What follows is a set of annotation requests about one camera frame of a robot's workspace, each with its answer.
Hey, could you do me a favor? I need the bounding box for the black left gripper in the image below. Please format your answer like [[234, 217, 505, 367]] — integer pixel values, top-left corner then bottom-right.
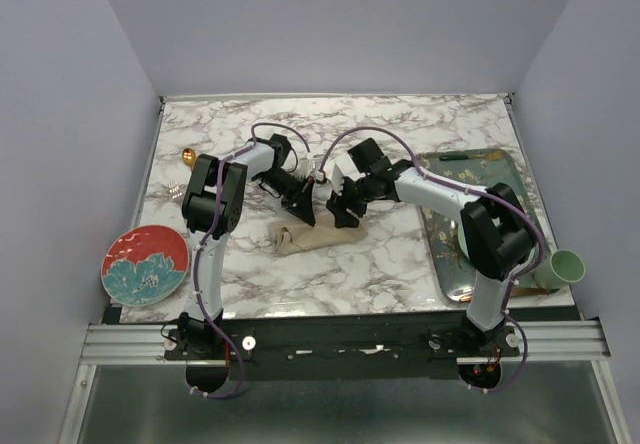
[[255, 170, 315, 227]]

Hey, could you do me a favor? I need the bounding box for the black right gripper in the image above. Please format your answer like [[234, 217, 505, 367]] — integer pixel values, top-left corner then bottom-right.
[[326, 170, 377, 229]]

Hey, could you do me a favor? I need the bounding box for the beige linen napkin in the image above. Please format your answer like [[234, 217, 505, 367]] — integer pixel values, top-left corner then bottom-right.
[[268, 209, 369, 256]]

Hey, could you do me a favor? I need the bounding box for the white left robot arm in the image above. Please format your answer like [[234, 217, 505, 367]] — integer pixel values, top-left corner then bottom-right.
[[177, 134, 316, 359]]

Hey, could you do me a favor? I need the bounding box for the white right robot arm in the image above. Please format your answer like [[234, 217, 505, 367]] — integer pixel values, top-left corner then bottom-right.
[[326, 138, 544, 356]]

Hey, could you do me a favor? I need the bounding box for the mint green plate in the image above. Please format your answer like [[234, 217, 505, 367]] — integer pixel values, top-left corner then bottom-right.
[[457, 224, 470, 261]]

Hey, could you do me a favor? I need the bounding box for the gold spoon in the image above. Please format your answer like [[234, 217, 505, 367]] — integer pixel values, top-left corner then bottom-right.
[[182, 148, 197, 169]]

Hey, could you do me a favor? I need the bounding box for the silver fork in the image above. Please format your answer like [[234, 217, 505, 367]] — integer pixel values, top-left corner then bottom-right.
[[167, 182, 184, 201]]

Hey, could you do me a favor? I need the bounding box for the floral teal serving tray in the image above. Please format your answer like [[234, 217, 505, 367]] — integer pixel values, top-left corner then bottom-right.
[[419, 148, 539, 303]]

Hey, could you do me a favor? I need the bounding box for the red and blue round plate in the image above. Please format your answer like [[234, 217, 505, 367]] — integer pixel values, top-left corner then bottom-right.
[[100, 225, 190, 307]]

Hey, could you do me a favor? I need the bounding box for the mint green cup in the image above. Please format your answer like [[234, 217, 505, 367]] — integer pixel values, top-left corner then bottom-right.
[[533, 249, 586, 290]]

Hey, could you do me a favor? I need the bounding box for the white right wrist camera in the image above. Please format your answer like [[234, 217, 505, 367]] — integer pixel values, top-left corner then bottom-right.
[[329, 162, 353, 195]]

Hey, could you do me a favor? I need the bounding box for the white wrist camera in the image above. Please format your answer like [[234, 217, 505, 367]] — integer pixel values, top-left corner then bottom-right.
[[297, 159, 316, 179], [329, 162, 353, 195]]

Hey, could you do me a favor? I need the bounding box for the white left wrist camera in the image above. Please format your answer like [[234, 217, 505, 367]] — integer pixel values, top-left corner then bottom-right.
[[297, 159, 316, 179]]

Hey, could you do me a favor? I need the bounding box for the black mounting base plate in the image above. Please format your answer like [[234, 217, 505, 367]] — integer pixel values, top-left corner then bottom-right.
[[161, 311, 520, 394]]

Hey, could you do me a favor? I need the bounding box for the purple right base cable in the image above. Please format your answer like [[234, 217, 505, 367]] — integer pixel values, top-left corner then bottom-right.
[[467, 308, 531, 396]]

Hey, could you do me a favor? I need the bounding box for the aluminium frame rail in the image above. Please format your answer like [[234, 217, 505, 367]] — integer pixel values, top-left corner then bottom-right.
[[80, 321, 611, 366]]

